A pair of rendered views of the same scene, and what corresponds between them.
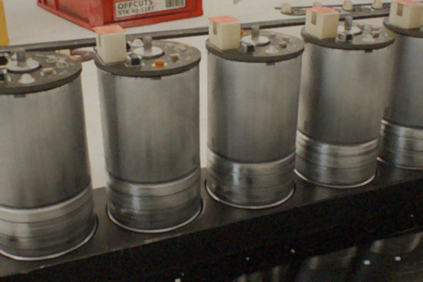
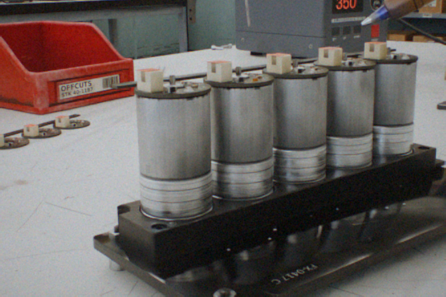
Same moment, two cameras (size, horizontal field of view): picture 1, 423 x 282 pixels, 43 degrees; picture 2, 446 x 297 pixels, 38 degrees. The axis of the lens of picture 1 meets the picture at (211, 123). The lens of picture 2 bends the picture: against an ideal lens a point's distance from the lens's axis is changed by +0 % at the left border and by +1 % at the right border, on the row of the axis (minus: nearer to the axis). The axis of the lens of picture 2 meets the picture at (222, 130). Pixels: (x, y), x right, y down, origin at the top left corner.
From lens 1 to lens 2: 0.12 m
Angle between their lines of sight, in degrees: 18
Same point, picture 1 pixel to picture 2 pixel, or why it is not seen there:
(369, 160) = (369, 148)
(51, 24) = not seen: outside the picture
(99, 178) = not seen: hidden behind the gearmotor
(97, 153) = (131, 191)
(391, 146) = (376, 142)
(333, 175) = (349, 160)
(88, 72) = (66, 143)
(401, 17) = (373, 52)
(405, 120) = (385, 121)
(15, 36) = not seen: outside the picture
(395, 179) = (386, 162)
